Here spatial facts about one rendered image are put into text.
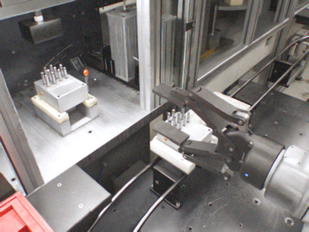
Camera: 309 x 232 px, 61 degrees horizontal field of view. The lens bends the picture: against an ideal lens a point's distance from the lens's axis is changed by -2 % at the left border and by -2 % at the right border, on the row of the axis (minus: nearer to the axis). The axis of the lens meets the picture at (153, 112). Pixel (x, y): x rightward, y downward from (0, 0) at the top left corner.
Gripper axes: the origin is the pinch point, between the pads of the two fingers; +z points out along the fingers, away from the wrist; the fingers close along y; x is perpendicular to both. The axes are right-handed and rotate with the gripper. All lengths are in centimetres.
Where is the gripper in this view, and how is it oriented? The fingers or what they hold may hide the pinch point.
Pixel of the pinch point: (168, 112)
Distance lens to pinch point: 49.5
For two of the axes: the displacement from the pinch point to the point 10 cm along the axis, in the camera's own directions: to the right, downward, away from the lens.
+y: 0.0, -7.9, -6.1
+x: -6.7, 4.6, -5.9
